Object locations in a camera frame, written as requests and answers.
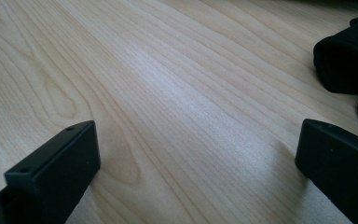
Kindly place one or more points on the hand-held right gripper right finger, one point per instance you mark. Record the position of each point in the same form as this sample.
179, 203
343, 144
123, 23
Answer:
341, 168

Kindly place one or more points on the black glove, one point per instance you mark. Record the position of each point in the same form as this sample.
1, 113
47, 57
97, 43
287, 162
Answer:
348, 62

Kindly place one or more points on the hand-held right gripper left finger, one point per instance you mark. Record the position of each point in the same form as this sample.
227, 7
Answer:
52, 174

